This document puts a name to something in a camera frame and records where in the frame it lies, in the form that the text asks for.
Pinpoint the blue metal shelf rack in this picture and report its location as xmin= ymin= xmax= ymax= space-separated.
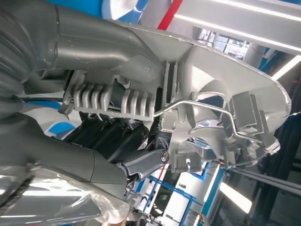
xmin=47 ymin=0 xmax=152 ymax=24
xmin=139 ymin=162 xmax=227 ymax=226

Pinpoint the white plastic car part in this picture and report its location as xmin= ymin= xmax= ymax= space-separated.
xmin=101 ymin=0 xmax=142 ymax=21

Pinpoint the red barrier belt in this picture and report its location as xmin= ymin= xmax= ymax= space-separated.
xmin=157 ymin=0 xmax=183 ymax=31

